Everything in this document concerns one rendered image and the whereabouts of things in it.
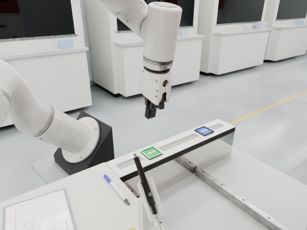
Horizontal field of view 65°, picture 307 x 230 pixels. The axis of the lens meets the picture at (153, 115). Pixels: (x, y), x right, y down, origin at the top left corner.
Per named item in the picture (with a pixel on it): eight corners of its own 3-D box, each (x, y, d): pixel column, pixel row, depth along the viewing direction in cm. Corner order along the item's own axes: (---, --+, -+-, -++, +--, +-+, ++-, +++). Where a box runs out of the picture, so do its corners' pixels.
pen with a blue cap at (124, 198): (131, 202, 60) (106, 173, 70) (127, 204, 59) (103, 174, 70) (131, 205, 60) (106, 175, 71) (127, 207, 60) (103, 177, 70)
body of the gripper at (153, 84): (179, 68, 65) (172, 103, 72) (157, 54, 72) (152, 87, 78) (157, 73, 61) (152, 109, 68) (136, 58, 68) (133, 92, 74)
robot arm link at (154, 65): (181, 60, 65) (178, 70, 66) (161, 49, 70) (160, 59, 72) (156, 65, 60) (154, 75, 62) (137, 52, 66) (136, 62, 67)
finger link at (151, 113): (162, 103, 72) (160, 121, 76) (156, 98, 74) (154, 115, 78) (154, 105, 70) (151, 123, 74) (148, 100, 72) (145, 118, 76)
